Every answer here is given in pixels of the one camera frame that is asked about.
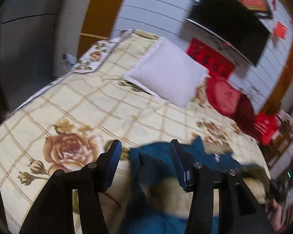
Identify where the blue puffer jacket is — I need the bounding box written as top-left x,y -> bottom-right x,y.
118,136 -> 242,234

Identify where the wooden chair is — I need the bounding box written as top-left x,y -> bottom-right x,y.
259,117 -> 293,170

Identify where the red shopping bag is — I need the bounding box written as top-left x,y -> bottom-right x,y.
254,112 -> 279,146

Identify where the dark red velvet cushion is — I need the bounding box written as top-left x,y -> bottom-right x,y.
233,94 -> 257,138

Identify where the floral checked bedspread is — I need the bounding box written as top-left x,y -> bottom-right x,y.
0,30 -> 270,233

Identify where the red heart-shaped cushion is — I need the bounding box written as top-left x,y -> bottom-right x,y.
206,77 -> 241,118

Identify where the red banner with characters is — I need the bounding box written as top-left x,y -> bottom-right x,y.
186,38 -> 236,79

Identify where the white square pillow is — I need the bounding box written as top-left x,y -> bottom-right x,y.
123,37 -> 209,108

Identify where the grey wardrobe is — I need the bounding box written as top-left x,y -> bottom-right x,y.
0,0 -> 69,113

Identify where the black wall television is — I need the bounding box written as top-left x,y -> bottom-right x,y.
187,0 -> 270,66

